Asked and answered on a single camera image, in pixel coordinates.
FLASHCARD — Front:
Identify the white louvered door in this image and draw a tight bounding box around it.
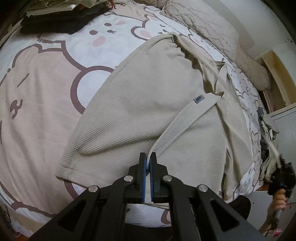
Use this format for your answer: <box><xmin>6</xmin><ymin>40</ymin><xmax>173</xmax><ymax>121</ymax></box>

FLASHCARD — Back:
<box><xmin>270</xmin><ymin>107</ymin><xmax>296</xmax><ymax>163</ymax></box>

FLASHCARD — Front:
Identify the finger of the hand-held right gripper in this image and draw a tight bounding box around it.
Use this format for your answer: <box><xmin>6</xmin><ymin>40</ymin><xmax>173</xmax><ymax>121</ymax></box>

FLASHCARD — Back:
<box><xmin>276</xmin><ymin>156</ymin><xmax>289</xmax><ymax>172</ymax></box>

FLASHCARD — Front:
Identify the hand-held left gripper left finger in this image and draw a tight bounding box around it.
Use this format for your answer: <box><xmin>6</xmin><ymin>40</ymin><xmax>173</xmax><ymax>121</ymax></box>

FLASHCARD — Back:
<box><xmin>28</xmin><ymin>152</ymin><xmax>148</xmax><ymax>241</ymax></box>

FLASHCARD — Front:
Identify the pile of unfolded clothes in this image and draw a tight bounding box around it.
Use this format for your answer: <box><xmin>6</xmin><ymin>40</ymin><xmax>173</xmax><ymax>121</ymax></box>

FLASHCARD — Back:
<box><xmin>259</xmin><ymin>139</ymin><xmax>281</xmax><ymax>183</ymax></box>

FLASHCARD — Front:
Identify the bear print blanket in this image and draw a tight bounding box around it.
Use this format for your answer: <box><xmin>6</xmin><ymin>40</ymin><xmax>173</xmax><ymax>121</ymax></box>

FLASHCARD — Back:
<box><xmin>0</xmin><ymin>0</ymin><xmax>273</xmax><ymax>232</ymax></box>

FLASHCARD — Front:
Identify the wooden bedside shelf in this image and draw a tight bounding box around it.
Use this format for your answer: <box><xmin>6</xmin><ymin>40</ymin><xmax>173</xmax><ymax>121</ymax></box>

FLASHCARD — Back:
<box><xmin>255</xmin><ymin>50</ymin><xmax>296</xmax><ymax>114</ymax></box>

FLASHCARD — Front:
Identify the stack of folded clothes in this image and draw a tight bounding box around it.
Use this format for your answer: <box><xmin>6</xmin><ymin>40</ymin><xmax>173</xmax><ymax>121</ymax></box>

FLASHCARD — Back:
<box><xmin>21</xmin><ymin>0</ymin><xmax>116</xmax><ymax>35</ymax></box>

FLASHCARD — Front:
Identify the person's right forearm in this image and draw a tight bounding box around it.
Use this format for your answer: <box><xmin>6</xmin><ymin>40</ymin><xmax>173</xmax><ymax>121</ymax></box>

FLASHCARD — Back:
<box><xmin>257</xmin><ymin>202</ymin><xmax>285</xmax><ymax>237</ymax></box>

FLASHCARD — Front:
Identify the person's right hand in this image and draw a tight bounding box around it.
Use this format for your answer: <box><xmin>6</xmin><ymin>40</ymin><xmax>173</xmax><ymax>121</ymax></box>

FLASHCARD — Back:
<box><xmin>272</xmin><ymin>188</ymin><xmax>289</xmax><ymax>209</ymax></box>

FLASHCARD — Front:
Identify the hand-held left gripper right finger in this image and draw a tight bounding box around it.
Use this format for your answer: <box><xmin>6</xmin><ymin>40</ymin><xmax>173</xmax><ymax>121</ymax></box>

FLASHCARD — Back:
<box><xmin>149</xmin><ymin>152</ymin><xmax>269</xmax><ymax>241</ymax></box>

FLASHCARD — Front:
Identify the beige textured pillow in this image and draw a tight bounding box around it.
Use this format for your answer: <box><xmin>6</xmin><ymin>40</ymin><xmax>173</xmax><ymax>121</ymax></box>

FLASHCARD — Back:
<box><xmin>159</xmin><ymin>0</ymin><xmax>240</xmax><ymax>61</ymax></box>

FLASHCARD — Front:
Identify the grey-beige crumpled cloth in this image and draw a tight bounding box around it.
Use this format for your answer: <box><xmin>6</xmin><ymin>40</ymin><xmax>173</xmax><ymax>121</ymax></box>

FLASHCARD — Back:
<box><xmin>260</xmin><ymin>115</ymin><xmax>280</xmax><ymax>141</ymax></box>

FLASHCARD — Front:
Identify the beige waffle-knit shirt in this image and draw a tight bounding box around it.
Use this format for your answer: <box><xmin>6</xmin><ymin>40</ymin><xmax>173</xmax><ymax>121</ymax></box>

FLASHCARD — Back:
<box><xmin>55</xmin><ymin>32</ymin><xmax>282</xmax><ymax>205</ymax></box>

